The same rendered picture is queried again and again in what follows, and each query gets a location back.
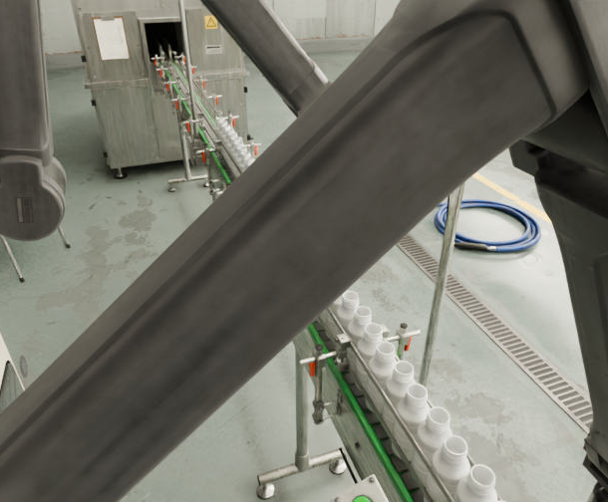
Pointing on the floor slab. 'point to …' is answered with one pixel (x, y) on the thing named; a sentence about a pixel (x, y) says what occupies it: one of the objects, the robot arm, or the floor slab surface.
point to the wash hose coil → (492, 241)
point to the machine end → (120, 138)
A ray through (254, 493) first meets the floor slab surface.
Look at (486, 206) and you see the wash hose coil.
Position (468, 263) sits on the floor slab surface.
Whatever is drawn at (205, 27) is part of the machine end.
